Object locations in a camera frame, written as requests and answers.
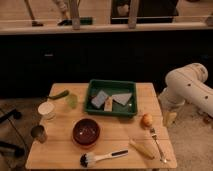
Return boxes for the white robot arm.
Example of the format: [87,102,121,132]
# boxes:
[158,63,213,117]

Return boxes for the white paper cup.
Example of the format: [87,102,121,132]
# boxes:
[38,102,55,120]

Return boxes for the metal cup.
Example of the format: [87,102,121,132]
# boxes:
[31,125,47,143]

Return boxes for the green plastic tray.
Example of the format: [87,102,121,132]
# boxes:
[84,79,138,118]

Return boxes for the blue sponge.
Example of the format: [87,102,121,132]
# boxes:
[91,90,109,108]

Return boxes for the small tan wooden block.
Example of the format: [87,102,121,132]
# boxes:
[104,97,113,112]

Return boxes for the grey triangular cloth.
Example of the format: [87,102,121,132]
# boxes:
[112,93,132,106]

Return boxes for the green pepper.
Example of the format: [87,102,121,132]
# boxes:
[47,90,69,100]

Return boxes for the dark red bowl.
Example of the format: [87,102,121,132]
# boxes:
[72,118,100,146]

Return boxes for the orange round fruit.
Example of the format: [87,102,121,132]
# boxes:
[141,113,153,127]

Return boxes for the silver fork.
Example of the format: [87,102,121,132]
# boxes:
[150,128,168,164]

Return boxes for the white dish brush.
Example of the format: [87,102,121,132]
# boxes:
[80,150,128,168]

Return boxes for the black chair base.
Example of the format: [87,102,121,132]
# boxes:
[0,108,25,158]

